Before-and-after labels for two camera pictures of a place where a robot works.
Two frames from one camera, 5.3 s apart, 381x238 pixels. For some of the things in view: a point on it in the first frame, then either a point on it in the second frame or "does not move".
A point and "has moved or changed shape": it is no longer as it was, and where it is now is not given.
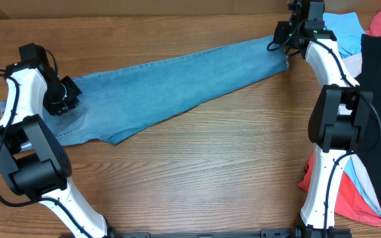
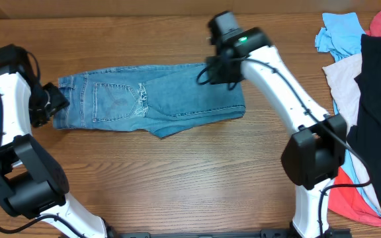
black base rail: x=265 y=233 does not move
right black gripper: x=280 y=30 -> x=215 y=79
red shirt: x=350 y=203 does not move
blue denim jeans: x=114 y=103 has moved or changed shape
